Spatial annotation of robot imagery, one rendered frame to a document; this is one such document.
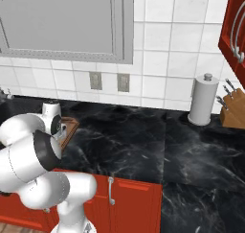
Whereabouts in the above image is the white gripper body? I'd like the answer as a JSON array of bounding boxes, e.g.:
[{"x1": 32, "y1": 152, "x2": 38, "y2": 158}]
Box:
[{"x1": 58, "y1": 123, "x2": 69, "y2": 141}]

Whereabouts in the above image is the brown wooden cutting board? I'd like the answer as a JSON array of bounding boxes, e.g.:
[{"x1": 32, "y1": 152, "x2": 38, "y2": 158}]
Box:
[{"x1": 58, "y1": 116, "x2": 80, "y2": 152}]

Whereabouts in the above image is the grey tap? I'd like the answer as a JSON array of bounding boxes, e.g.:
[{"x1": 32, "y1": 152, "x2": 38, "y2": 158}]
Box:
[{"x1": 0, "y1": 86, "x2": 15, "y2": 101}]

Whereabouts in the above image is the red base cupboard door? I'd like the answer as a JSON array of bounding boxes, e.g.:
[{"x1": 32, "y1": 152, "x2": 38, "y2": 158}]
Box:
[
  {"x1": 109, "y1": 175, "x2": 164, "y2": 233},
  {"x1": 0, "y1": 192, "x2": 62, "y2": 232},
  {"x1": 81, "y1": 173, "x2": 113, "y2": 233}
]

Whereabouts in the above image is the grey framed window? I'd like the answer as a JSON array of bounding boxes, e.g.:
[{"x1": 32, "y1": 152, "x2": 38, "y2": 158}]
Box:
[{"x1": 0, "y1": 0, "x2": 135, "y2": 65}]

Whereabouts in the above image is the white paper towel holder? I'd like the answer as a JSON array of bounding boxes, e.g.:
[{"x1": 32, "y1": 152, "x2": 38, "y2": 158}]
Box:
[{"x1": 187, "y1": 72, "x2": 221, "y2": 127}]

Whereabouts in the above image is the brown wooden knife block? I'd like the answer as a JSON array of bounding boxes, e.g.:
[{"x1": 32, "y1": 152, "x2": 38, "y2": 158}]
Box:
[{"x1": 219, "y1": 87, "x2": 245, "y2": 130}]

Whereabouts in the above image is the grey wall outlet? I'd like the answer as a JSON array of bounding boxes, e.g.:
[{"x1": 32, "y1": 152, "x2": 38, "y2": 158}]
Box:
[
  {"x1": 88, "y1": 71, "x2": 103, "y2": 91},
  {"x1": 116, "y1": 72, "x2": 131, "y2": 93}
]

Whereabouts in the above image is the white base cupboard handle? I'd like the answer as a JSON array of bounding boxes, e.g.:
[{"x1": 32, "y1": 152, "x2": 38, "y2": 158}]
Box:
[{"x1": 107, "y1": 175, "x2": 117, "y2": 207}]

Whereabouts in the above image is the grey handled knife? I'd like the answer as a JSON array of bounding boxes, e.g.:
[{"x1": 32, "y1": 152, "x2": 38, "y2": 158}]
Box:
[
  {"x1": 224, "y1": 78, "x2": 237, "y2": 93},
  {"x1": 222, "y1": 84, "x2": 234, "y2": 100},
  {"x1": 215, "y1": 95, "x2": 230, "y2": 111}
]

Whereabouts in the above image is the white curved cupboard handle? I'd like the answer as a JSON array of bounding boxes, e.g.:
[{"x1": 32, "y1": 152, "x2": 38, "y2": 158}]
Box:
[
  {"x1": 229, "y1": 0, "x2": 245, "y2": 59},
  {"x1": 234, "y1": 10, "x2": 245, "y2": 64}
]

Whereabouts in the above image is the red wall cupboard door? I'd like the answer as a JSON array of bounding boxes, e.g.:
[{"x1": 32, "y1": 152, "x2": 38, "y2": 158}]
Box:
[{"x1": 217, "y1": 0, "x2": 245, "y2": 88}]

